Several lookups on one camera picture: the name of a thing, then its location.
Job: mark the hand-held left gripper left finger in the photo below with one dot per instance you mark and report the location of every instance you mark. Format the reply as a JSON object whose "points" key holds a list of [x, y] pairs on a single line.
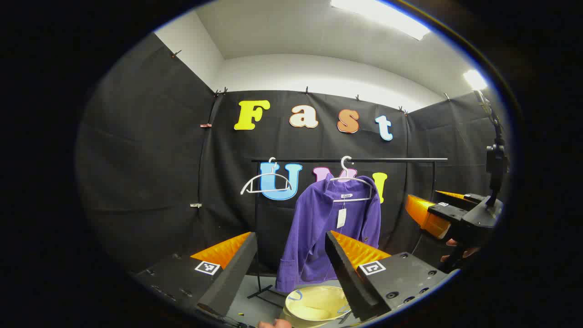
{"points": [[237, 266]]}

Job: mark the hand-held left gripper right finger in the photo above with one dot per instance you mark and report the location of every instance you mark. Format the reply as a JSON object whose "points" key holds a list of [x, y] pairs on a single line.
{"points": [[344, 273]]}

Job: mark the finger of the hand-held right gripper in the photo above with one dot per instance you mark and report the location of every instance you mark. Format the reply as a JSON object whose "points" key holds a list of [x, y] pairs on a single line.
{"points": [[460, 197], [426, 214]]}

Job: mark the cream laundry hamper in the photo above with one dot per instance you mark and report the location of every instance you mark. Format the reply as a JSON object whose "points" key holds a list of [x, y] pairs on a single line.
{"points": [[314, 303]]}

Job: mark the white clothes hanger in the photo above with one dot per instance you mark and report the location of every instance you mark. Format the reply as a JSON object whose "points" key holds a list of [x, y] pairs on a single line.
{"points": [[350, 182], [268, 184]]}

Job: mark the black clothes rack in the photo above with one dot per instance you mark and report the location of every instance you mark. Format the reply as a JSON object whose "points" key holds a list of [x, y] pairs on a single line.
{"points": [[401, 160]]}

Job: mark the small ceiling light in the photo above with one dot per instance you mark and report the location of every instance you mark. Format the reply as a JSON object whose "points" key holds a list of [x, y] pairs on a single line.
{"points": [[475, 79]]}

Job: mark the row of backdrop clips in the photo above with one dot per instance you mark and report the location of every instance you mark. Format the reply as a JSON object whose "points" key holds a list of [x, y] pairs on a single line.
{"points": [[306, 90]]}

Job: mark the long ceiling light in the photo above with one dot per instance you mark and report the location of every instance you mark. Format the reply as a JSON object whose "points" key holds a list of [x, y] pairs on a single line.
{"points": [[382, 16]]}

